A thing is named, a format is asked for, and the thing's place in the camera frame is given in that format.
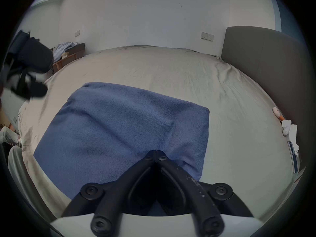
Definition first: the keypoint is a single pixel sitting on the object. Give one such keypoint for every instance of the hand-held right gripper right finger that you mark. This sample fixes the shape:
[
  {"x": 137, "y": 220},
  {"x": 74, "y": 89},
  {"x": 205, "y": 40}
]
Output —
[{"x": 195, "y": 196}]

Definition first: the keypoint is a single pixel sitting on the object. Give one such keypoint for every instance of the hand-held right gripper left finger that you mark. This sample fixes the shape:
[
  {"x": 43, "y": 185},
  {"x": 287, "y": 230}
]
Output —
[{"x": 116, "y": 196}]

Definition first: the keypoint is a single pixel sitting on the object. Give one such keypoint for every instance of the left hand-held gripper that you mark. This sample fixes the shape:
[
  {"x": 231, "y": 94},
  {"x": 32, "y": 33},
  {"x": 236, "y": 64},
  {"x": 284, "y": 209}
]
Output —
[{"x": 34, "y": 55}]

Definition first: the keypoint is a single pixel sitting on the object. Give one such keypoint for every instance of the blue garment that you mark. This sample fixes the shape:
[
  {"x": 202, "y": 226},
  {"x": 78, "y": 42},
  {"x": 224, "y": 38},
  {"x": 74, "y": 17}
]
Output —
[{"x": 123, "y": 122}]

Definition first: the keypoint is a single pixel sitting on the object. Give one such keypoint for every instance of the wooden shelf with clothes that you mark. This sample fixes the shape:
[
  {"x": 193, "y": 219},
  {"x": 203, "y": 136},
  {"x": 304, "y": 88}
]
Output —
[{"x": 69, "y": 52}]

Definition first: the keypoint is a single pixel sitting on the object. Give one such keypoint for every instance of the phone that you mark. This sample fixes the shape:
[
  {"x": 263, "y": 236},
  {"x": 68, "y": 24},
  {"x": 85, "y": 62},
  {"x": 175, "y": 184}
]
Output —
[{"x": 293, "y": 157}]

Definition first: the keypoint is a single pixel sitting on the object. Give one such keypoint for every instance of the white tissue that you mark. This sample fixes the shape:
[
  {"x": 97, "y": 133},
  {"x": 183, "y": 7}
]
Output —
[{"x": 295, "y": 134}]

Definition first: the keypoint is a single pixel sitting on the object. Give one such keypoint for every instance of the small white pink toy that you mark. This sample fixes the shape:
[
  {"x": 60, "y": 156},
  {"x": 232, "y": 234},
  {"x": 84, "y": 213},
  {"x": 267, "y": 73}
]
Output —
[{"x": 276, "y": 111}]

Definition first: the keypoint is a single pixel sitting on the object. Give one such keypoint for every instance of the bed with beige sheet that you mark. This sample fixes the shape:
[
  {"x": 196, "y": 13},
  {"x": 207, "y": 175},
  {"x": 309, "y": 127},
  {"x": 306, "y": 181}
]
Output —
[{"x": 160, "y": 65}]

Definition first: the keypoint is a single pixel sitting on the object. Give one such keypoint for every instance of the grey padded headboard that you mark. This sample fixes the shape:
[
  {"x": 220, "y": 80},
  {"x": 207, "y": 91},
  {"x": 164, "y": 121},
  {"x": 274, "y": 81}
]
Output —
[{"x": 266, "y": 58}]

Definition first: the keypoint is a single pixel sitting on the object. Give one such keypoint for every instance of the white wall switch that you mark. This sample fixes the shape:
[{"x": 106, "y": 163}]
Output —
[{"x": 77, "y": 33}]

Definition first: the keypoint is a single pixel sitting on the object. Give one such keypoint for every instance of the white wall socket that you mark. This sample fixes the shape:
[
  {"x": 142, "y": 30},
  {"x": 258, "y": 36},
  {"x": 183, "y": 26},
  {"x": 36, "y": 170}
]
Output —
[{"x": 207, "y": 36}]

